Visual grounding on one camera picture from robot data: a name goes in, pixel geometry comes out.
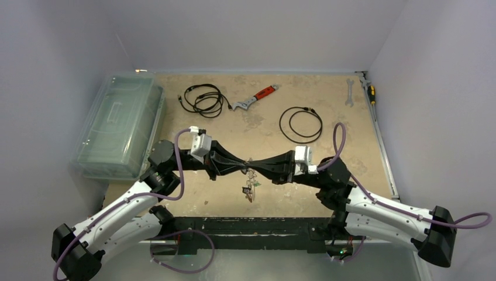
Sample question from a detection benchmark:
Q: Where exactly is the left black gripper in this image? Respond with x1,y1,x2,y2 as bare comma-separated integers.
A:
169,139,247,180

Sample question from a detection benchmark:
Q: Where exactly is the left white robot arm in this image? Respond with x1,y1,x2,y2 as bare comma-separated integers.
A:
51,134,248,280

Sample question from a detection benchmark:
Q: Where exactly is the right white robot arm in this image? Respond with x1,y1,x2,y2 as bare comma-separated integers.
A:
245,151,457,268

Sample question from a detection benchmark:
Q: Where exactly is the silver open-end wrench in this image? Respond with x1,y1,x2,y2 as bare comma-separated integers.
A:
345,78,354,107

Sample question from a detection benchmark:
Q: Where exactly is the clear plastic storage box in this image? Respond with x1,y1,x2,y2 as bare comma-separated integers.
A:
71,72,165,181

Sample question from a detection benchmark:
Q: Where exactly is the yellow black screwdriver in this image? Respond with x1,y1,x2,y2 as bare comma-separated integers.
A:
359,73,377,121

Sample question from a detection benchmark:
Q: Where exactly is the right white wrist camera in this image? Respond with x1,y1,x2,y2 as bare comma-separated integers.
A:
294,145,318,176

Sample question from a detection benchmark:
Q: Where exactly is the red handled adjustable wrench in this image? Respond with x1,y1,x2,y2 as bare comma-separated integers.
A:
231,84,279,111

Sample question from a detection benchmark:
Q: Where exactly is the tangled black cable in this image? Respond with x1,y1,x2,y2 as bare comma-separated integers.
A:
177,83,233,119

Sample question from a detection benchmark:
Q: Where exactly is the coiled black cable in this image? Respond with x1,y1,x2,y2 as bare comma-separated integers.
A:
279,107,324,144

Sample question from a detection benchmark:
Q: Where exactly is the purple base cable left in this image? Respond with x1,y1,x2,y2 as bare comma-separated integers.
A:
149,229,216,275

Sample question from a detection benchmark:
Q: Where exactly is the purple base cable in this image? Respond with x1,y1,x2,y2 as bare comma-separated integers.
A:
329,234,367,265
149,229,216,275

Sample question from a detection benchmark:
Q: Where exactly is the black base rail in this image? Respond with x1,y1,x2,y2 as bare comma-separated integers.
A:
161,217,362,255

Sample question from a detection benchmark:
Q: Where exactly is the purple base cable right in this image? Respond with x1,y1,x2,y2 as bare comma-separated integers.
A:
329,234,367,265

